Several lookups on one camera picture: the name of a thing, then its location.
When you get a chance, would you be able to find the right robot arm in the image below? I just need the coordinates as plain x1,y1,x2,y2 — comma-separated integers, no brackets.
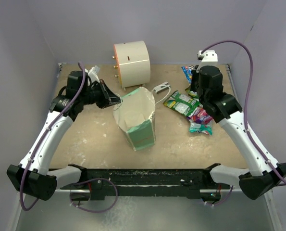
190,65,286,200

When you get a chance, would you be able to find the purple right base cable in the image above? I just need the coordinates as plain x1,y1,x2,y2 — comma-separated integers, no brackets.
204,185,234,206

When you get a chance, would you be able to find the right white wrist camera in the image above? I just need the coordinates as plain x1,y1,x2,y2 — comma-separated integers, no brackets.
196,50,218,73

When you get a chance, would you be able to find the green Fox's candy packet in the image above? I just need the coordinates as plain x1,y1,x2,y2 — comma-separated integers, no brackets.
185,87,199,98

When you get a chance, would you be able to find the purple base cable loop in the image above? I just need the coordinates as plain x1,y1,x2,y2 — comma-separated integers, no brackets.
69,178,119,213

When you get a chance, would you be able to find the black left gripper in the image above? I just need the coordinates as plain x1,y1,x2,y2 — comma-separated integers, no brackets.
80,79,123,109

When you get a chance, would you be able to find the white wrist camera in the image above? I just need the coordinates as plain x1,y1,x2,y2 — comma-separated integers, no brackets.
196,50,218,73
85,65,100,84

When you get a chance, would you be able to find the green paper bag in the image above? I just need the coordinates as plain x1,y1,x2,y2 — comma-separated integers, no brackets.
112,85,172,152

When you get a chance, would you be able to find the white cylindrical drawer cabinet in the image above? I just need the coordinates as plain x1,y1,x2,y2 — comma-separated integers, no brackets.
113,40,151,90

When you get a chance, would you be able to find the small white stapler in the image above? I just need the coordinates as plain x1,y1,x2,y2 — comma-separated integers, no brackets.
153,81,171,94

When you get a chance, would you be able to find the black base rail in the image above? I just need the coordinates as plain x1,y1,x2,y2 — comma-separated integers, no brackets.
63,168,230,200

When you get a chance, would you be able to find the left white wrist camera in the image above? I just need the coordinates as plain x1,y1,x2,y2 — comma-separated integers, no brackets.
85,65,100,84

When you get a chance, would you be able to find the purple fruit candy packet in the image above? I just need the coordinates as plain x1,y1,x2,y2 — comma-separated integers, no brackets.
187,107,213,125

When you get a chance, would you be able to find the small blue snack packet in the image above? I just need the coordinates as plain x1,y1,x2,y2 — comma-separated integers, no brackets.
181,65,196,84

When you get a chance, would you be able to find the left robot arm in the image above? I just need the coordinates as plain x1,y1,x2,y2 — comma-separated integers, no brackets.
7,66,121,201

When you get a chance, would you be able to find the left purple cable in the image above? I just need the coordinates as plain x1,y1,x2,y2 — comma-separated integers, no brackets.
19,62,87,212

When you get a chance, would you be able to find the teal white snack packet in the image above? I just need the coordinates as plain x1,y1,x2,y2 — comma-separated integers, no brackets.
189,122,213,135

